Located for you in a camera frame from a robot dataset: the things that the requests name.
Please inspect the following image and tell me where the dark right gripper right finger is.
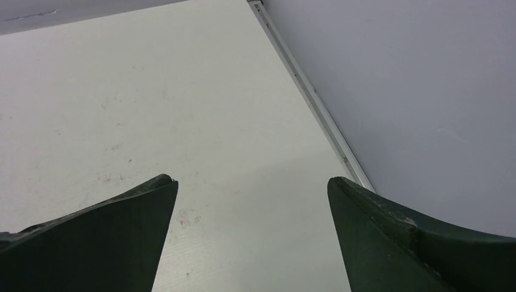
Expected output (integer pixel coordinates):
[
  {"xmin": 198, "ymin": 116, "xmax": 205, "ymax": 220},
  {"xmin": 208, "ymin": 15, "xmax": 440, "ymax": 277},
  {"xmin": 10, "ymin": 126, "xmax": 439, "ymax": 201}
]
[{"xmin": 327, "ymin": 177, "xmax": 515, "ymax": 291}]

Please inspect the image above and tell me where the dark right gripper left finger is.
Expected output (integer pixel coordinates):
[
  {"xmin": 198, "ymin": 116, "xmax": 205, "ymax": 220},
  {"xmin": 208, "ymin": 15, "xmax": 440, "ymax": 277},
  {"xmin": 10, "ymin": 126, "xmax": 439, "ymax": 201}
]
[{"xmin": 1, "ymin": 174, "xmax": 178, "ymax": 291}]

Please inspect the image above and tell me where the aluminium table edge rail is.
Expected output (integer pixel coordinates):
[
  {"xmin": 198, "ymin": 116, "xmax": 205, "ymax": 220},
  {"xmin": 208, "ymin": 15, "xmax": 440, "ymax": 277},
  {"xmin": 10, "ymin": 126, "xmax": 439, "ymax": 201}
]
[{"xmin": 248, "ymin": 1, "xmax": 375, "ymax": 192}]

